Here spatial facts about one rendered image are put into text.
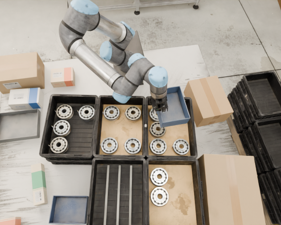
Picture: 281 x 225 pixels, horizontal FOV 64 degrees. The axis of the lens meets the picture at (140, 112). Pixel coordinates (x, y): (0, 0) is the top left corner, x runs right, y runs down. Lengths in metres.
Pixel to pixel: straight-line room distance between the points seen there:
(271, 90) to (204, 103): 0.92
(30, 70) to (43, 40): 1.41
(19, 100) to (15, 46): 1.53
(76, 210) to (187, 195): 0.66
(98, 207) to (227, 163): 0.78
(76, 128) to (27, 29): 2.07
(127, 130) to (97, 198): 0.44
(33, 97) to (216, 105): 1.26
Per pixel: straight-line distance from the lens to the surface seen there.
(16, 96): 1.79
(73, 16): 1.12
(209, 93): 1.64
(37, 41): 3.17
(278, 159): 2.24
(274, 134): 2.30
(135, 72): 0.95
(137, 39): 1.66
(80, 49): 1.10
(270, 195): 2.24
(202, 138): 1.66
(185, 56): 1.98
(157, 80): 0.88
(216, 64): 2.95
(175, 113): 1.27
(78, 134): 1.49
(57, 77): 1.79
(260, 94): 2.28
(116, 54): 1.49
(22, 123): 1.77
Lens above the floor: 2.20
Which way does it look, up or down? 65 degrees down
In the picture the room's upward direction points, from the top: 6 degrees clockwise
